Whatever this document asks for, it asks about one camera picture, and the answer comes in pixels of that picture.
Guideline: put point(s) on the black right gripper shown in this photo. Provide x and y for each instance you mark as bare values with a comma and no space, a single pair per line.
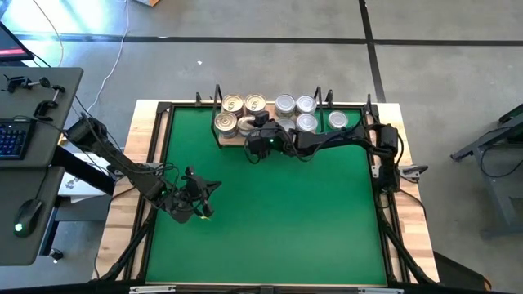
280,141

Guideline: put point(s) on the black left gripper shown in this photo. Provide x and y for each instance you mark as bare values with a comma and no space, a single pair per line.
184,200

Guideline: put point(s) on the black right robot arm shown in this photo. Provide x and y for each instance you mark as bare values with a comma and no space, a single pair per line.
347,136

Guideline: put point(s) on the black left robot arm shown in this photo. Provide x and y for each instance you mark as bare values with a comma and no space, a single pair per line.
118,163

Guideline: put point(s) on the wooden shelf board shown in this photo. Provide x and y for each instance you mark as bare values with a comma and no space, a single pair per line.
231,142

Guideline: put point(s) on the yellow tape tag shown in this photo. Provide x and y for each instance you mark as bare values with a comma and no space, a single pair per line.
205,218

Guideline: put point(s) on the black table clamp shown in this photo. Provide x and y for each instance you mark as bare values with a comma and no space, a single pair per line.
198,100
329,100

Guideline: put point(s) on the green table mat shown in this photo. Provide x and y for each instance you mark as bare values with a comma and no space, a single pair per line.
265,237

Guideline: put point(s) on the silver aluminium bar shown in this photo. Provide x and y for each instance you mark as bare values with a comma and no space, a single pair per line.
151,289
380,290

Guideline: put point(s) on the black support beam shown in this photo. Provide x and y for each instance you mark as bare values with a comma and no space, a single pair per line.
81,169

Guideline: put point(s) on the white printed box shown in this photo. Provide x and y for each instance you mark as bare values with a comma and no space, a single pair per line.
77,185

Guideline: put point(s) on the black caster wheel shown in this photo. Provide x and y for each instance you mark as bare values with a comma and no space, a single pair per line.
55,255

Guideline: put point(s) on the orange box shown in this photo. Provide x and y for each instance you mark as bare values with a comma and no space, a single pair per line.
150,2

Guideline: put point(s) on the dark grey desk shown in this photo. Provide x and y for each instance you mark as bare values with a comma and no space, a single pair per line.
41,134

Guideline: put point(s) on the black computer mouse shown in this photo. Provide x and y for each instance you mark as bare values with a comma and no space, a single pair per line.
26,218

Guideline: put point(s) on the black desk clamp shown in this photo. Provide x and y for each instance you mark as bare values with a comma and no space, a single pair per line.
14,81
43,108

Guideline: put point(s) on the black backlit keyboard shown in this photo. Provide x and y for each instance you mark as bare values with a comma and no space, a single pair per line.
14,139

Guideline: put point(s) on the dark computer monitor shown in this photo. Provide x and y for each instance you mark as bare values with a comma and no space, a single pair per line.
10,45

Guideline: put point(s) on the black equipment stand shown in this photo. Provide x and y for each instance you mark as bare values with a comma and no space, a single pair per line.
500,200

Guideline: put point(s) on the black metal rig frame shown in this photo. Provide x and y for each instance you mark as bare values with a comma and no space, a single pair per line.
164,107

